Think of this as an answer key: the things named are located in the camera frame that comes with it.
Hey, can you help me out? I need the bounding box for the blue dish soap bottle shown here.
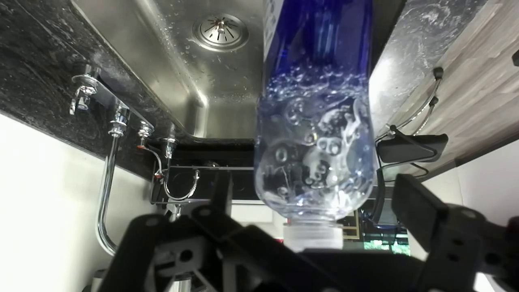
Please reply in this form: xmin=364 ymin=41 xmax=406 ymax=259
xmin=255 ymin=0 xmax=377 ymax=251

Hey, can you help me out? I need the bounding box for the stainless steel sink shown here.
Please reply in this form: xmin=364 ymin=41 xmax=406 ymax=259
xmin=72 ymin=0 xmax=403 ymax=142

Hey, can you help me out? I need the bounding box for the sink drain strainer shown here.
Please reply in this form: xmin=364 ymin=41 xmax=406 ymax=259
xmin=195 ymin=14 xmax=249 ymax=51

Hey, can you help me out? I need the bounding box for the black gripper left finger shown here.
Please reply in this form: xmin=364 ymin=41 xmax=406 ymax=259
xmin=100 ymin=191 xmax=288 ymax=292

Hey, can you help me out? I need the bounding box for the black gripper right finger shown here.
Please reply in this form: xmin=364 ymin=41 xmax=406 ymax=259
xmin=393 ymin=173 xmax=519 ymax=292

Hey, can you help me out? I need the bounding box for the chrome faucet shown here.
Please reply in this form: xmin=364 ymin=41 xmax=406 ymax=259
xmin=69 ymin=62 xmax=203 ymax=257

